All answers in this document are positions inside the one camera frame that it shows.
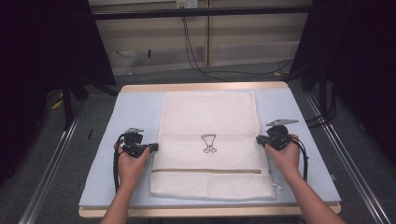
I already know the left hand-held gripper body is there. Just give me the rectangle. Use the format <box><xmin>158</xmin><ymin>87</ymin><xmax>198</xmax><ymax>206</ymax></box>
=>
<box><xmin>122</xmin><ymin>127</ymin><xmax>148</xmax><ymax>159</ymax></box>

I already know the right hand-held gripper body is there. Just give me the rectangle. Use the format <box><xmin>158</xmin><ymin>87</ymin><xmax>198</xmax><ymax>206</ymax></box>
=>
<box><xmin>265</xmin><ymin>119</ymin><xmax>300</xmax><ymax>152</ymax></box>

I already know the white mesh laundry bag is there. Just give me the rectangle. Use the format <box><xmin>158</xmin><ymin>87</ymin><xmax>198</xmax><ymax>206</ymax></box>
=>
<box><xmin>148</xmin><ymin>90</ymin><xmax>276</xmax><ymax>202</ymax></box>

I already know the person's right hand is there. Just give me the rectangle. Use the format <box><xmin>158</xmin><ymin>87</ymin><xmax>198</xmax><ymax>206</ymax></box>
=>
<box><xmin>263</xmin><ymin>133</ymin><xmax>302</xmax><ymax>180</ymax></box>

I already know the person's left hand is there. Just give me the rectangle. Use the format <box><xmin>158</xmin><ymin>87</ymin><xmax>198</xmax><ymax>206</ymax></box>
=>
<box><xmin>113</xmin><ymin>139</ymin><xmax>151</xmax><ymax>189</ymax></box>

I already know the light blue table mat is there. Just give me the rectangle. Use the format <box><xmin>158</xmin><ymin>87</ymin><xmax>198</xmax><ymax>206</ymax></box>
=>
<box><xmin>78</xmin><ymin>88</ymin><xmax>342</xmax><ymax>209</ymax></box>

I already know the black metal stand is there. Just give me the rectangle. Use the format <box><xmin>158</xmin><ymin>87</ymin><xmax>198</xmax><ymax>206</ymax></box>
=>
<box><xmin>60</xmin><ymin>74</ymin><xmax>120</xmax><ymax>132</ymax></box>

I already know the yellow floor marker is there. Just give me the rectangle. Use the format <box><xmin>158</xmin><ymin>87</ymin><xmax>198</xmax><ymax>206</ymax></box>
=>
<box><xmin>50</xmin><ymin>91</ymin><xmax>65</xmax><ymax>111</ymax></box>

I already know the dark curtain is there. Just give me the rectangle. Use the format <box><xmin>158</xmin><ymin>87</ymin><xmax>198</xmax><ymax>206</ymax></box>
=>
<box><xmin>0</xmin><ymin>0</ymin><xmax>117</xmax><ymax>186</ymax></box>
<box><xmin>289</xmin><ymin>0</ymin><xmax>396</xmax><ymax>164</ymax></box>

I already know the black horizontal metal bar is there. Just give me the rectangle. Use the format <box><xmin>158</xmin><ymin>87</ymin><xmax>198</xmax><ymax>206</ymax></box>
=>
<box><xmin>92</xmin><ymin>5</ymin><xmax>313</xmax><ymax>21</ymax></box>

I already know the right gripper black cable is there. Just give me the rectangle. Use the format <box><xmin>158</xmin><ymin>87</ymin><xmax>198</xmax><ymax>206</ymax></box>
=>
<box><xmin>290</xmin><ymin>136</ymin><xmax>310</xmax><ymax>183</ymax></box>

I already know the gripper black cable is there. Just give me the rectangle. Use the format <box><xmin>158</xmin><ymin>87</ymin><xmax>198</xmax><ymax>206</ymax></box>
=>
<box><xmin>290</xmin><ymin>136</ymin><xmax>310</xmax><ymax>183</ymax></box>
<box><xmin>112</xmin><ymin>133</ymin><xmax>126</xmax><ymax>194</ymax></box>

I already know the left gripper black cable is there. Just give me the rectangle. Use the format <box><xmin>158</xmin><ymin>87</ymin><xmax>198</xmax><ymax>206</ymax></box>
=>
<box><xmin>112</xmin><ymin>133</ymin><xmax>126</xmax><ymax>194</ymax></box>

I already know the bundle of black cables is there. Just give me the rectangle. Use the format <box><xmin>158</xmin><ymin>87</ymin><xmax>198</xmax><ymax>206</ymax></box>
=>
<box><xmin>304</xmin><ymin>88</ymin><xmax>338</xmax><ymax>131</ymax></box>

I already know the black floor cable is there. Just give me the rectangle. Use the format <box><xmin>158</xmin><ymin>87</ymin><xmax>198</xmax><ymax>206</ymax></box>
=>
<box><xmin>183</xmin><ymin>16</ymin><xmax>294</xmax><ymax>77</ymax></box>
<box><xmin>181</xmin><ymin>16</ymin><xmax>231</xmax><ymax>83</ymax></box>

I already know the aluminium floor rail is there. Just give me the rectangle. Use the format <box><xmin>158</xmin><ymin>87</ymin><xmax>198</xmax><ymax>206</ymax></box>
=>
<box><xmin>304</xmin><ymin>91</ymin><xmax>392</xmax><ymax>224</ymax></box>
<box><xmin>18</xmin><ymin>108</ymin><xmax>84</xmax><ymax>224</ymax></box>

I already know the white wall socket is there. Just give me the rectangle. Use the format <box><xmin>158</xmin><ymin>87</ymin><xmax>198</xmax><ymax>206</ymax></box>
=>
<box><xmin>176</xmin><ymin>0</ymin><xmax>200</xmax><ymax>9</ymax></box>

